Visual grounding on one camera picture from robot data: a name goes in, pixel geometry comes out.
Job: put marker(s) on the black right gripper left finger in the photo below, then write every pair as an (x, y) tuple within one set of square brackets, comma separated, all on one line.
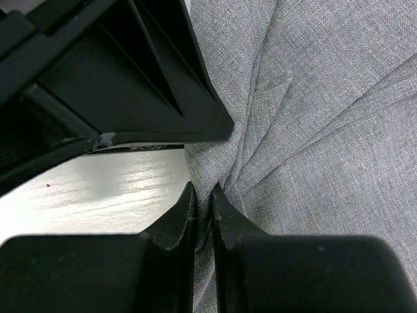
[(151, 271)]

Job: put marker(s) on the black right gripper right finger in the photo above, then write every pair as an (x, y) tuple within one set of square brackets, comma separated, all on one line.
[(258, 272)]

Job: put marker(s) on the grey cloth napkin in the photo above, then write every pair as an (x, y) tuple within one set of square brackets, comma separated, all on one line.
[(323, 98)]

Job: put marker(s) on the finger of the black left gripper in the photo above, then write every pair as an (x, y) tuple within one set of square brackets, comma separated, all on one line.
[(83, 76)]

